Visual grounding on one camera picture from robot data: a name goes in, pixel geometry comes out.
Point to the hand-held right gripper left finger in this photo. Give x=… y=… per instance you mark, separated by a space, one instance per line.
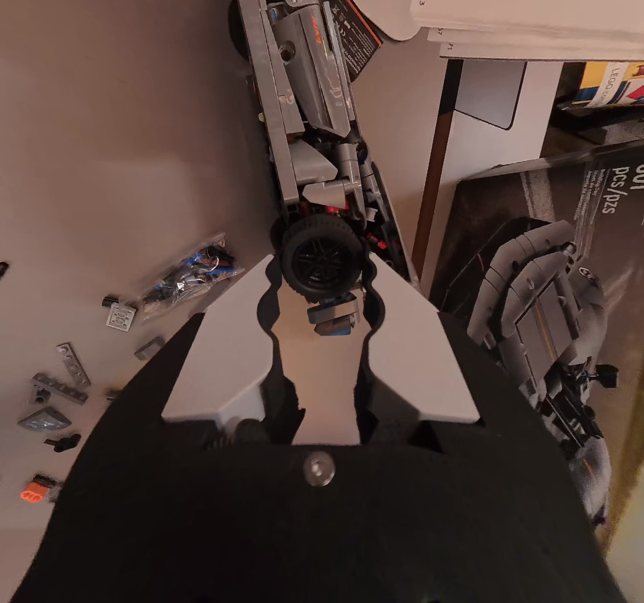
x=221 y=356

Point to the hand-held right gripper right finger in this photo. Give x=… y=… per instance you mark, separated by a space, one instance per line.
x=417 y=356

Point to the grey lego car model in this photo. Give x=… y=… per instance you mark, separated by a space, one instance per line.
x=297 y=109

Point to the dark grey lego slope tile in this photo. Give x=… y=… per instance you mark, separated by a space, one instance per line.
x=149 y=348

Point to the clear bag of lego pieces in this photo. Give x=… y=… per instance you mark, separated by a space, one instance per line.
x=193 y=273

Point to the light grey square lego plate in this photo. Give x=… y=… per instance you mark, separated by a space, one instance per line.
x=120 y=318

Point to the black lego pin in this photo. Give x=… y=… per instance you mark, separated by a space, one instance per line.
x=63 y=442
x=108 y=302
x=3 y=268

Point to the dark lego box car print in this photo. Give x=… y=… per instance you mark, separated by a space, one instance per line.
x=543 y=286

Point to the light grey long lego plate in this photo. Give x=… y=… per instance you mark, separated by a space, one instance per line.
x=74 y=357

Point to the dark grey long lego plate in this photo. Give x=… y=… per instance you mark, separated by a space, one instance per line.
x=58 y=387

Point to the grey lego wedge piece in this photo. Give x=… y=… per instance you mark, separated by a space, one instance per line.
x=44 y=419

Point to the orange lego piece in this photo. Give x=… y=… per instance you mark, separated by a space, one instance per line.
x=35 y=492

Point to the yellow lego box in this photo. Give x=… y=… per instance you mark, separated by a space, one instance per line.
x=609 y=84

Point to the white cabinet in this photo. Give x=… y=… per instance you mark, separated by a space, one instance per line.
x=483 y=155

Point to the black battery pack red edge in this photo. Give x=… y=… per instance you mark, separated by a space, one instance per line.
x=354 y=34

